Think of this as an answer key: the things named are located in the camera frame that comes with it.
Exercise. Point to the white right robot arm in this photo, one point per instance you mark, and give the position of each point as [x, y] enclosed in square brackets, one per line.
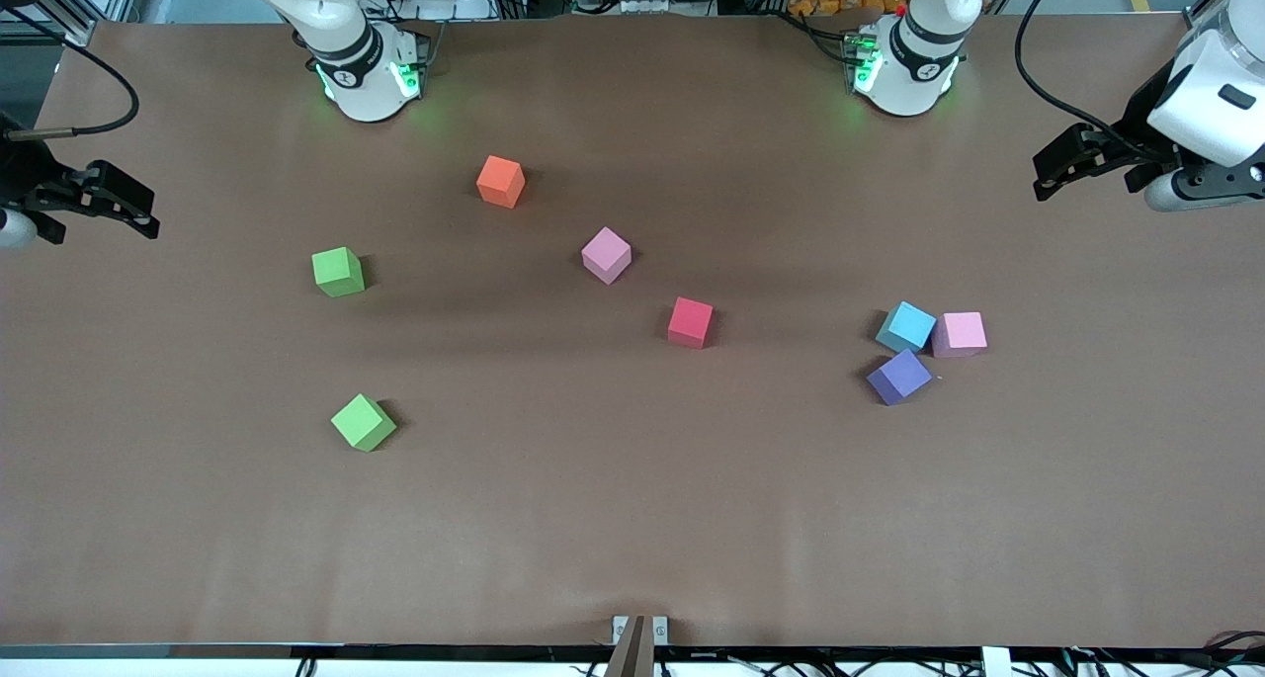
[361, 74]

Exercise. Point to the mauve pink foam block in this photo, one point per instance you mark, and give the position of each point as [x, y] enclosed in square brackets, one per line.
[606, 252]

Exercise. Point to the light blue foam block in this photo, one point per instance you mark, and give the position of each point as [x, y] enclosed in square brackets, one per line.
[907, 325]

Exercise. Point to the green foam block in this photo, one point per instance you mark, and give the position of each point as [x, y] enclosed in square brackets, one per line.
[337, 270]
[362, 421]

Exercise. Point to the orange foam block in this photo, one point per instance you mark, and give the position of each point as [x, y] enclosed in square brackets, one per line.
[499, 181]

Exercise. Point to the pale pink foam block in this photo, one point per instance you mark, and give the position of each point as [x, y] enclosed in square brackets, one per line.
[959, 333]

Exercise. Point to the brown wedge strip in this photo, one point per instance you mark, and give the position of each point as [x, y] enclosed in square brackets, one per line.
[632, 657]

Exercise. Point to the red foam block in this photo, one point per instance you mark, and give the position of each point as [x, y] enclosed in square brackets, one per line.
[690, 319]

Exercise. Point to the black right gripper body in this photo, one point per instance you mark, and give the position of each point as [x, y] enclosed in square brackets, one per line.
[20, 175]

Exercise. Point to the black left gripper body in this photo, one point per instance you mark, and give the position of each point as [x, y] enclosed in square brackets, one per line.
[1137, 135]

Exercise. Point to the metal table edge bracket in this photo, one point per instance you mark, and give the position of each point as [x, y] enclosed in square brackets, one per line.
[619, 628]

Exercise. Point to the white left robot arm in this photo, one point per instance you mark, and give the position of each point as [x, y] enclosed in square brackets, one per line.
[914, 74]

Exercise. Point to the brown paper table cover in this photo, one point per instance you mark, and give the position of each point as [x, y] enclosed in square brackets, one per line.
[632, 479]

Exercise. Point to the white tag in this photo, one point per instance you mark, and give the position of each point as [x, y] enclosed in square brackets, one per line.
[996, 662]

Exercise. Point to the purple foam block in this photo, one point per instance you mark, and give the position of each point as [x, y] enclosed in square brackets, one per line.
[899, 375]

